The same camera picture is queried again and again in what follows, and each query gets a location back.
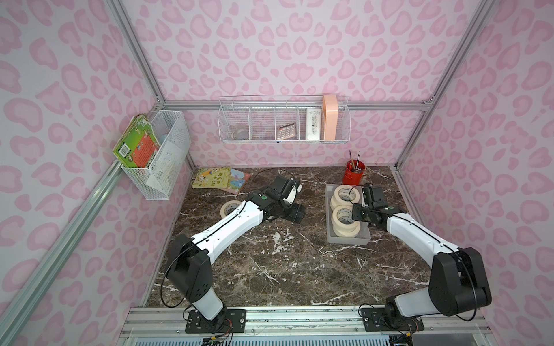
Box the grey storage tray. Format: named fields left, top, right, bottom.
left=325, top=185, right=371, bottom=246

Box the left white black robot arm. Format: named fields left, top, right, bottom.
left=163, top=193, right=305, bottom=321

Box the green red book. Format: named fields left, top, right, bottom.
left=113, top=114, right=161, bottom=168

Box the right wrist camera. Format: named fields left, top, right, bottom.
left=362, top=184, right=388, bottom=209

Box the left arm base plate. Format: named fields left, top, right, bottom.
left=185, top=308, right=247, bottom=334

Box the white wire wall basket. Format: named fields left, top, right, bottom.
left=121, top=110, right=191, bottom=200

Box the aluminium front rail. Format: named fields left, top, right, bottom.
left=115, top=306, right=497, bottom=345

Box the pink picture book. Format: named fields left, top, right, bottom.
left=220, top=169, right=252, bottom=195

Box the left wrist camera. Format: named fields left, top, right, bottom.
left=267, top=175, right=302, bottom=207

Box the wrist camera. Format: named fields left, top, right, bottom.
left=362, top=184, right=388, bottom=209
left=267, top=175, right=302, bottom=207

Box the white patterned card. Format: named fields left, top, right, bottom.
left=305, top=108, right=323, bottom=141

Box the beige tape roll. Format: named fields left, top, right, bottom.
left=331, top=206, right=357, bottom=225
left=333, top=222, right=361, bottom=238
left=220, top=200, right=242, bottom=219
left=330, top=185, right=361, bottom=210

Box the long white wire shelf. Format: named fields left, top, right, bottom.
left=217, top=95, right=351, bottom=144

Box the red pen cup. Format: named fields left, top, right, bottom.
left=342, top=161, right=366, bottom=185

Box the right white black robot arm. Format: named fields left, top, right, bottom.
left=352, top=203, right=492, bottom=319

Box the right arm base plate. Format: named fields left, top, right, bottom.
left=358, top=304, right=425, bottom=334

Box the clear tape roll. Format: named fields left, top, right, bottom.
left=232, top=125, right=250, bottom=141

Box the small pink calculator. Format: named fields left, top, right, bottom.
left=276, top=123, right=297, bottom=141

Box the yellow picture book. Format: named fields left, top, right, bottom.
left=192, top=167, right=231, bottom=189

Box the pink box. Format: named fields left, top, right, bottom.
left=322, top=95, right=339, bottom=141

